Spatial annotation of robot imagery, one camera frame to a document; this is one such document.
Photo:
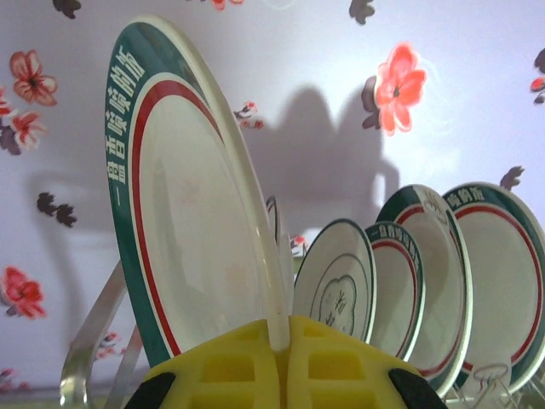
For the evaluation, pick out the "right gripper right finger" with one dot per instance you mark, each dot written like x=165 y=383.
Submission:
x=374 y=375

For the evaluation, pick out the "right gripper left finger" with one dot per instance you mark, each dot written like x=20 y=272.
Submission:
x=238 y=383

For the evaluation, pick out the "small green red rimmed plate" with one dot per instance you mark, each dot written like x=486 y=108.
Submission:
x=398 y=294

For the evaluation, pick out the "white plate green cloud motif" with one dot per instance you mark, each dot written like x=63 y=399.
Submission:
x=336 y=272

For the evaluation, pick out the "large green red rimmed plate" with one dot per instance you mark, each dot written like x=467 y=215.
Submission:
x=502 y=277
x=434 y=277
x=191 y=213

